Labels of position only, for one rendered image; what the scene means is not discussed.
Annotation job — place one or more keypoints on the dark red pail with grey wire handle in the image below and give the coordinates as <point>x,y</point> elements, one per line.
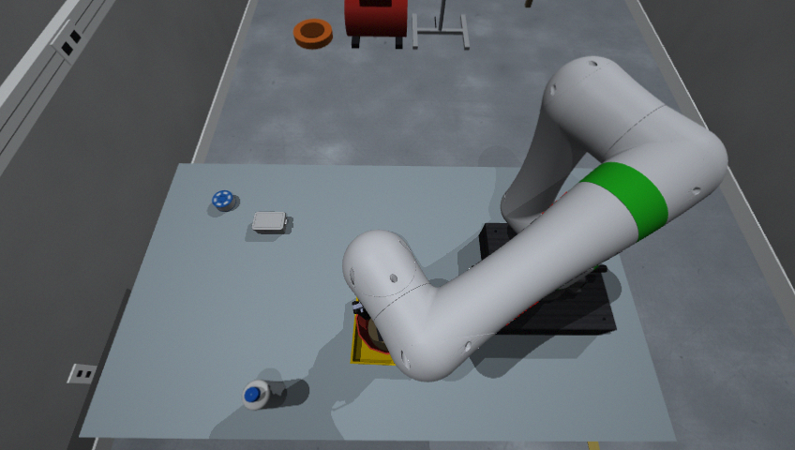
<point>368,333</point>

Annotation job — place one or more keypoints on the grey bottle with blue cap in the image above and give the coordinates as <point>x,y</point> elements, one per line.
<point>262,394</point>

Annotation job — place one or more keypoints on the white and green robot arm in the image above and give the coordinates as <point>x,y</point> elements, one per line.
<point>659,164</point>

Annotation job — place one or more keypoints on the yellow shallow tray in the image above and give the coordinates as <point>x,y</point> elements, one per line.
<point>362,354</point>

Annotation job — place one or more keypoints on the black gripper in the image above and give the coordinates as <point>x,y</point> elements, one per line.
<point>360,310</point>

